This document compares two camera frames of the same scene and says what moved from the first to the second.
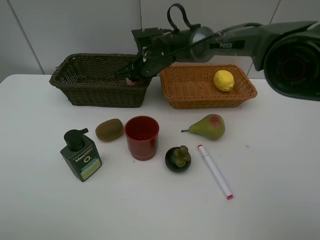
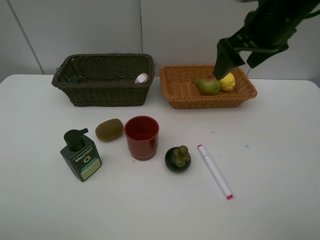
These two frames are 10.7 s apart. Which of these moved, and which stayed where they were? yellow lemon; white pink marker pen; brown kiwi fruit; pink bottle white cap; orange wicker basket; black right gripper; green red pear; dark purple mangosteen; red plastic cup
Moved: black right gripper; green red pear; pink bottle white cap
Stayed: yellow lemon; orange wicker basket; white pink marker pen; red plastic cup; dark purple mangosteen; brown kiwi fruit
